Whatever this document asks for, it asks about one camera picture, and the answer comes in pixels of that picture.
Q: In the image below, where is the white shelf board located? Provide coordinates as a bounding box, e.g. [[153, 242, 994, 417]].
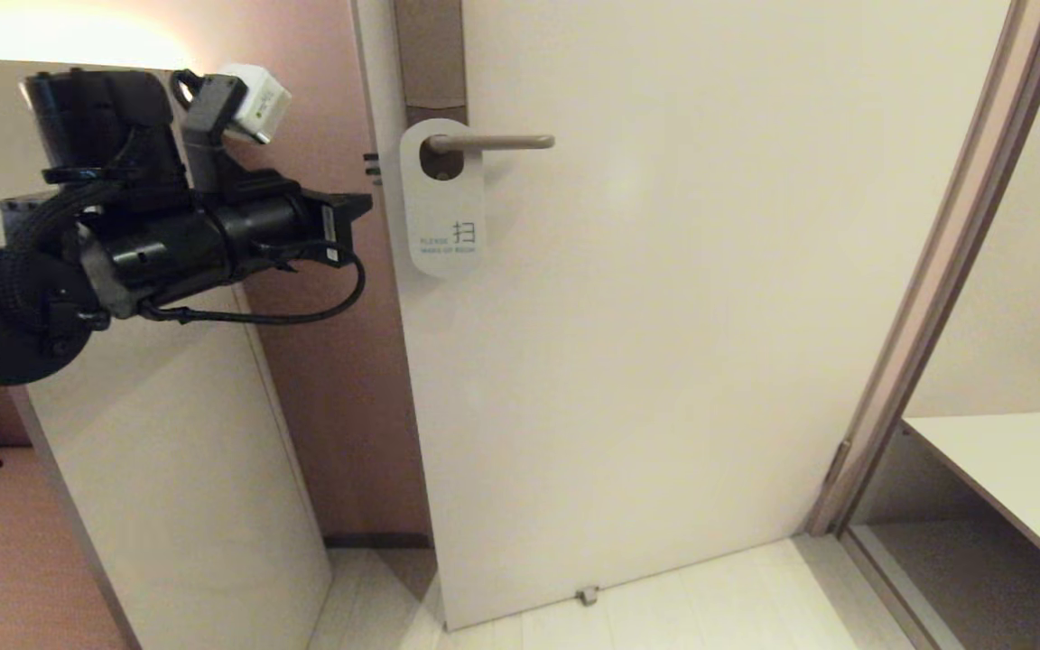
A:
[[901, 411, 1040, 604]]

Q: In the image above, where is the metal lock plate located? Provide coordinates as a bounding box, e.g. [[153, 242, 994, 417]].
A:
[[394, 0, 469, 127]]

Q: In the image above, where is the thick black braided sleeve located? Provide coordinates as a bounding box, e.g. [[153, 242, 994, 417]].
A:
[[0, 181, 124, 337]]

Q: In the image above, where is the black camera bracket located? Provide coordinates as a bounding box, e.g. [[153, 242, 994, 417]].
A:
[[172, 70, 304, 213]]

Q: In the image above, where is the beige upright panel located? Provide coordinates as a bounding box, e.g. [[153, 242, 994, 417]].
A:
[[0, 60, 333, 650]]

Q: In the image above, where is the beige door frame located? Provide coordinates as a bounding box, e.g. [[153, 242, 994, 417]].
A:
[[804, 0, 1040, 541]]

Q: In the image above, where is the blue do-not-disturb door hanger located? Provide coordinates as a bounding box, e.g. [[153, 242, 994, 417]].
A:
[[399, 118, 487, 278]]

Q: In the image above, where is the white door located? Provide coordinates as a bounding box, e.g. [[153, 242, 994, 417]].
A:
[[353, 0, 1013, 633]]

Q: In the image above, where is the metal door handle lever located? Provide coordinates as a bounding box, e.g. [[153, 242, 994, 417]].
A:
[[428, 134, 555, 153]]

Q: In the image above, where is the dark skirting board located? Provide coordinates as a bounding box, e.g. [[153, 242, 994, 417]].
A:
[[325, 532, 433, 550]]

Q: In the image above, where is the black braided cable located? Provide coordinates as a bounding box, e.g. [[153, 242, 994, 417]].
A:
[[136, 239, 367, 326]]

